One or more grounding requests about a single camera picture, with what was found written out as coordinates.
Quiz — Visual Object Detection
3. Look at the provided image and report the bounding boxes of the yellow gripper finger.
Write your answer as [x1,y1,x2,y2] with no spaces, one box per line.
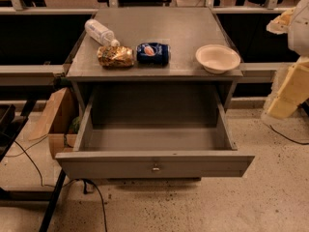
[267,61,309,119]
[267,8,295,35]

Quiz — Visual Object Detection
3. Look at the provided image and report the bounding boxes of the orange gold can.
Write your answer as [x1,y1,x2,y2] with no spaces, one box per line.
[97,46,134,68]

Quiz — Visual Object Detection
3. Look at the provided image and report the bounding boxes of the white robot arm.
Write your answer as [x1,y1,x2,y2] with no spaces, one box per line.
[267,0,309,119]

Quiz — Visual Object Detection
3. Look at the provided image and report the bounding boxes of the blue pepsi can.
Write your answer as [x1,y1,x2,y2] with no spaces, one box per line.
[136,43,170,66]

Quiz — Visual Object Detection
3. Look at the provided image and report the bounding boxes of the metal drawer knob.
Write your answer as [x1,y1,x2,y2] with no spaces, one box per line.
[152,163,160,172]

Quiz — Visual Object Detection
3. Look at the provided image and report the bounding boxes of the open grey top drawer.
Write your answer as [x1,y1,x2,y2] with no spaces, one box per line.
[56,93,254,179]

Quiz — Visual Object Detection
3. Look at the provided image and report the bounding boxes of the white bowl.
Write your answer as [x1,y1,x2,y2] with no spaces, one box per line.
[195,44,240,74]

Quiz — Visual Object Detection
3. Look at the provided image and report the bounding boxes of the clear plastic water bottle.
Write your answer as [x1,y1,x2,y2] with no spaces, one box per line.
[85,19,120,46]

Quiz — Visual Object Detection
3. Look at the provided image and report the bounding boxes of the cardboard box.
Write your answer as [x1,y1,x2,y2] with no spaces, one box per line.
[28,88,79,158]

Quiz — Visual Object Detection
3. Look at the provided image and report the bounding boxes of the black floor cable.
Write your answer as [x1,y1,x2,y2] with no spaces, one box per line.
[0,130,109,232]

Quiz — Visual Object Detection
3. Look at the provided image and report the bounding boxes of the black table frame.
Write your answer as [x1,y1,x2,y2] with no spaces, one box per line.
[0,99,67,232]

